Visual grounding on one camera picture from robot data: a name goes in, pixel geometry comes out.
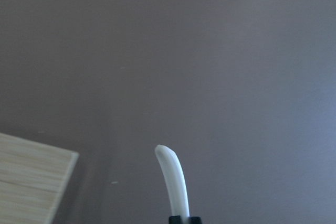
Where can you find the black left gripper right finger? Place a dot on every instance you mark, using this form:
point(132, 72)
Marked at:
point(195, 220)

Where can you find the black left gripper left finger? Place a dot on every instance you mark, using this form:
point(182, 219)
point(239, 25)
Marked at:
point(175, 220)

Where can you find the white ceramic spoon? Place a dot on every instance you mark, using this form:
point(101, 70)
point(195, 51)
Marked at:
point(174, 180)

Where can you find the bamboo cutting board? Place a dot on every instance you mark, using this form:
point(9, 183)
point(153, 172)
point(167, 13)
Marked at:
point(34, 177)

